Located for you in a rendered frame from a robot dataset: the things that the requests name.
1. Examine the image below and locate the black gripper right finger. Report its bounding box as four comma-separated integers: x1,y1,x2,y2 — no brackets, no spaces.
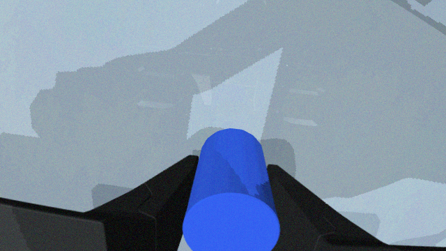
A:
267,165,446,251

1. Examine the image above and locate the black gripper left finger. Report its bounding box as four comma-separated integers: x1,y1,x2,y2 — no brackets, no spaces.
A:
0,155,199,251

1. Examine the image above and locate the blue cylinder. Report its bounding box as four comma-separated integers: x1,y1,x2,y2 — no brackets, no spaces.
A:
183,128,280,251

